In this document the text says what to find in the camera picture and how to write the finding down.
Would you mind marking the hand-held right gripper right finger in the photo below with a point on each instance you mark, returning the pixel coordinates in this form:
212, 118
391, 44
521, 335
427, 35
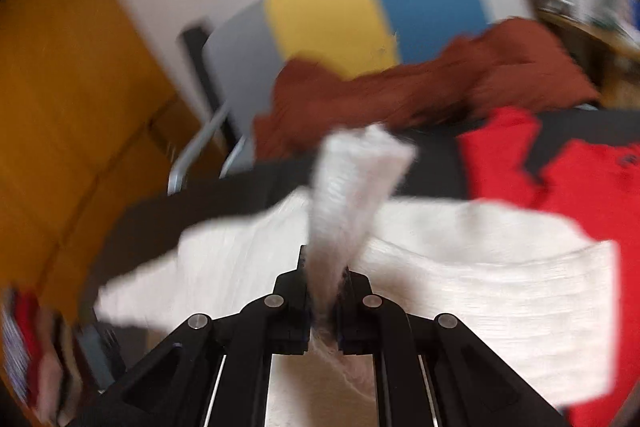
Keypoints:
352, 312

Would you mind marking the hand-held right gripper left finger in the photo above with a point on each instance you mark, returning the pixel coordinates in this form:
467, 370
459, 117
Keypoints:
295, 307

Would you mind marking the white knit sweater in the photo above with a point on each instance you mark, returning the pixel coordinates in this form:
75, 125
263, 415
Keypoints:
450, 257

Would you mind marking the rust brown garment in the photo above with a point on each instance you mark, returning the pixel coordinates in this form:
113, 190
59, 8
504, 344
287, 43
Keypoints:
400, 92

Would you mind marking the red and white cloth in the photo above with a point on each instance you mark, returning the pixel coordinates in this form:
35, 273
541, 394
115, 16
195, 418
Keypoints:
30, 347

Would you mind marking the red garment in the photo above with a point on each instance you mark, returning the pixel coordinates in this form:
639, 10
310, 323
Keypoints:
590, 187

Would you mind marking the grey yellow blue panel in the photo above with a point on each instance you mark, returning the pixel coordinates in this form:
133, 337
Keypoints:
325, 17

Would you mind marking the yellow wooden wardrobe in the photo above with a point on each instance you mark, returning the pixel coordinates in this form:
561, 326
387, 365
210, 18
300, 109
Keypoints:
65, 82

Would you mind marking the metal chair frame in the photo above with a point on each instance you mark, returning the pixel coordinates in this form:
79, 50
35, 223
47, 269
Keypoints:
197, 141

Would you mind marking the black chair post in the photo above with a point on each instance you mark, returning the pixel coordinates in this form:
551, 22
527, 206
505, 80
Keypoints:
197, 57

